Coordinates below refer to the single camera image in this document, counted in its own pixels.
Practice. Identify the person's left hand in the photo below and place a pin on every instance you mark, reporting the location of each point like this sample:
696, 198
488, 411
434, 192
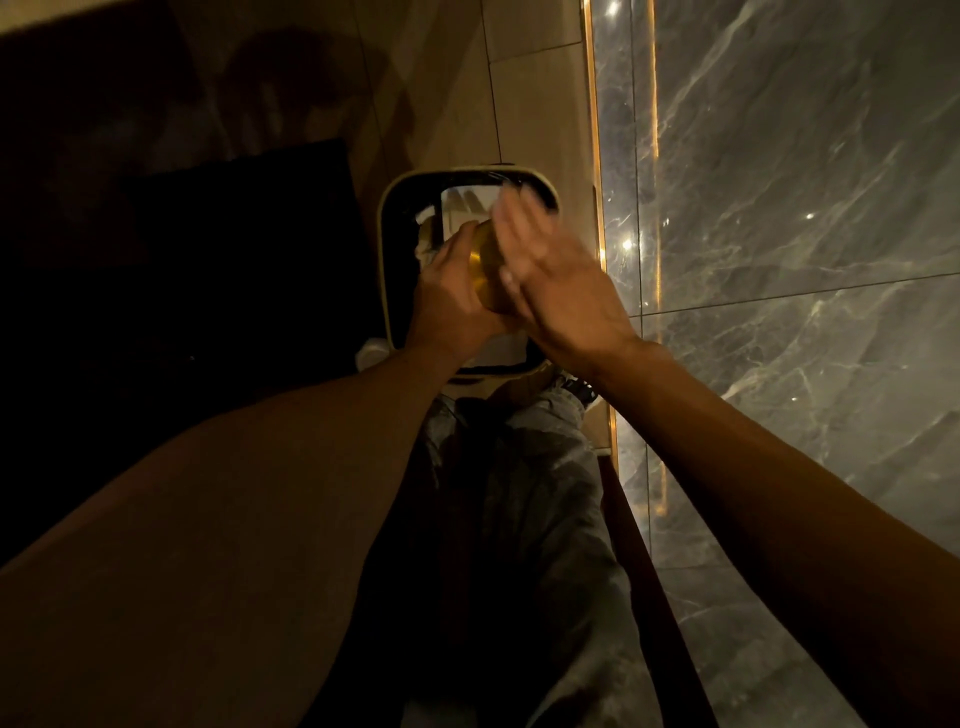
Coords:
446, 307

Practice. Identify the person's right hand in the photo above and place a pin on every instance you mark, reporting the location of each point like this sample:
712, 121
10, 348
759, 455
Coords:
562, 300

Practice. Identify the person's left fingers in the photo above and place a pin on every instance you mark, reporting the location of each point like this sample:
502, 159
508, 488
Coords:
459, 240

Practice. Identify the person's right fingers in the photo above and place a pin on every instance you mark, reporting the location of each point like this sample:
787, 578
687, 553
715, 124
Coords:
525, 221

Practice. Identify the gold metal cup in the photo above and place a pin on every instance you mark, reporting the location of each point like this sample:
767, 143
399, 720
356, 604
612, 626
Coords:
484, 274

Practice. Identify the person's right forearm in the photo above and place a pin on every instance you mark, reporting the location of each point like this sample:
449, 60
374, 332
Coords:
787, 525

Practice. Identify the person's left forearm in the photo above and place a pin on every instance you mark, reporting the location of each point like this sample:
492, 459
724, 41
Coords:
225, 540

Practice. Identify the white crumpled paper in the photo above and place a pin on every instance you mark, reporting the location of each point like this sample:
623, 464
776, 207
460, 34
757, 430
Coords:
461, 206

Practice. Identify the square bin with beige rim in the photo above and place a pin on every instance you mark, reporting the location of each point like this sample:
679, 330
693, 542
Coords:
394, 285

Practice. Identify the small white object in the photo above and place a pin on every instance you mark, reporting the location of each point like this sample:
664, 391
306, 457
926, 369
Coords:
371, 354

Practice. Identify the person's dark shoe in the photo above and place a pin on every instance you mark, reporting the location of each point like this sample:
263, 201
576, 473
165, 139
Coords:
579, 390

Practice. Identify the person's grey trousers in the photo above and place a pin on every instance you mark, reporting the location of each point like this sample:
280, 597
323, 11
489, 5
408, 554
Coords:
525, 525

